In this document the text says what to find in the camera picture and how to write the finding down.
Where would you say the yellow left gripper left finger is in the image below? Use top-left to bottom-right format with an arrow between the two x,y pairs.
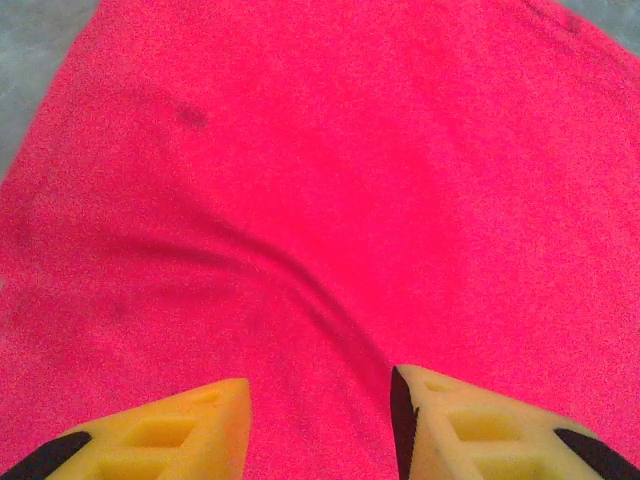
0,377 -> 251,480

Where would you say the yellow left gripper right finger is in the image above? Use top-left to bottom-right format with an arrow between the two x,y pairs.
389,364 -> 640,480

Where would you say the red t-shirt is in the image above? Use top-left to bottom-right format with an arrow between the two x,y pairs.
0,0 -> 640,480

